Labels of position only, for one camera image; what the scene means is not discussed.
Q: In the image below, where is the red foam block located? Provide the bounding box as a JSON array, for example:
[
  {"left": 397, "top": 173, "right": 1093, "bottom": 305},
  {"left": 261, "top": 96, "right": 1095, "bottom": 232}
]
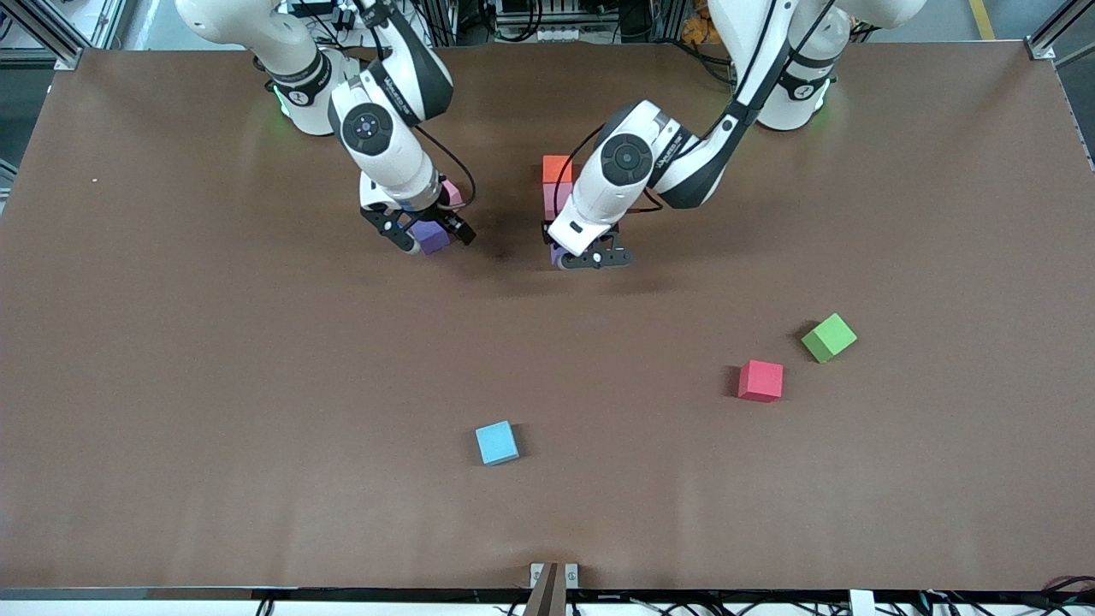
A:
[{"left": 737, "top": 360, "right": 784, "bottom": 403}]

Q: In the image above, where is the blue foam block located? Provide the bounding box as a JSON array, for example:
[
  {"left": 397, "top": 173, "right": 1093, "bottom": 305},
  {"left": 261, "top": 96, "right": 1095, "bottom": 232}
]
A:
[{"left": 475, "top": 420, "right": 520, "bottom": 467}]

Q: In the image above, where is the bag of oranges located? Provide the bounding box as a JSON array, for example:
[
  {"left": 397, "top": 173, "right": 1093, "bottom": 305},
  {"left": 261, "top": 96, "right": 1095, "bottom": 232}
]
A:
[{"left": 682, "top": 4, "right": 724, "bottom": 45}]

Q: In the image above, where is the green foam block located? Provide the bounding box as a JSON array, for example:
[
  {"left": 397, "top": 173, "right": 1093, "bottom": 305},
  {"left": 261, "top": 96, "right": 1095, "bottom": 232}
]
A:
[{"left": 802, "top": 313, "right": 858, "bottom": 364}]

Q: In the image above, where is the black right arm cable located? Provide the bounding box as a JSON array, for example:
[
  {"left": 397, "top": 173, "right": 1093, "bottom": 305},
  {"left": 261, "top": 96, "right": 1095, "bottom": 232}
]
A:
[{"left": 368, "top": 0, "right": 477, "bottom": 210}]

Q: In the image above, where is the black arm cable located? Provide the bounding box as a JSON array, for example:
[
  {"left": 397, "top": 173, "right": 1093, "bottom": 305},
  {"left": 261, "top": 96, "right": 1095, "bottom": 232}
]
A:
[
  {"left": 552, "top": 0, "right": 801, "bottom": 219},
  {"left": 368, "top": 0, "right": 477, "bottom": 210}
]

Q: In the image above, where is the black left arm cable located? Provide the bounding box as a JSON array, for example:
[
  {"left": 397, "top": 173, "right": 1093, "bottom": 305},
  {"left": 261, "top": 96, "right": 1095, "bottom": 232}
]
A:
[{"left": 552, "top": 0, "right": 801, "bottom": 219}]

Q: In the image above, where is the grey metal bracket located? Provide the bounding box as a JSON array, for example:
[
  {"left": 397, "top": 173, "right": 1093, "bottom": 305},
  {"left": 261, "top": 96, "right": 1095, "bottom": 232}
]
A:
[{"left": 524, "top": 561, "right": 579, "bottom": 616}]

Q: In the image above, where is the aluminium frame profile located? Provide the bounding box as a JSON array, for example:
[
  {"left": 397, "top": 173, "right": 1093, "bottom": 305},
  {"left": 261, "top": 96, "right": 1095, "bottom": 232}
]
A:
[
  {"left": 1027, "top": 0, "right": 1095, "bottom": 65},
  {"left": 0, "top": 0, "right": 112, "bottom": 69}
]

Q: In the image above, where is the black cable bundle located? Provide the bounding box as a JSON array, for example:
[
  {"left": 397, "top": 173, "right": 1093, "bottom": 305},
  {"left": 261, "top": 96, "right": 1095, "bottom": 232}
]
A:
[{"left": 1039, "top": 575, "right": 1095, "bottom": 616}]

